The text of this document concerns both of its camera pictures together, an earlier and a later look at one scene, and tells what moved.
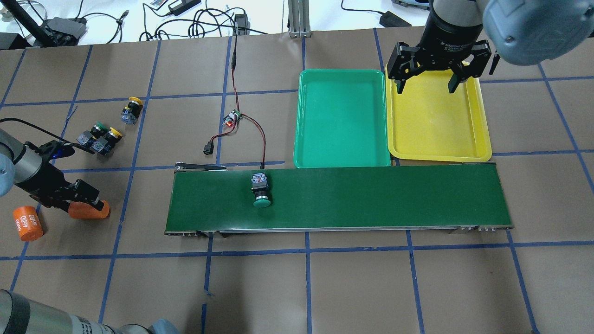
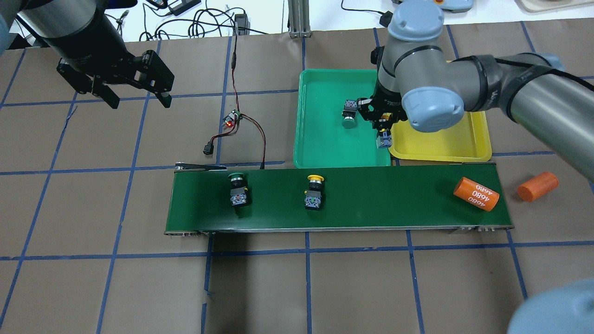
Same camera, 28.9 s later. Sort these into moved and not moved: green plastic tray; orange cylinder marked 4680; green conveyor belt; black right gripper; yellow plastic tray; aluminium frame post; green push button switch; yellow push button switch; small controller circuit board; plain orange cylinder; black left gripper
Moved: plain orange cylinder; black left gripper; yellow push button switch; orange cylinder marked 4680; green push button switch; black right gripper
Not moved: yellow plastic tray; green plastic tray; aluminium frame post; small controller circuit board; green conveyor belt
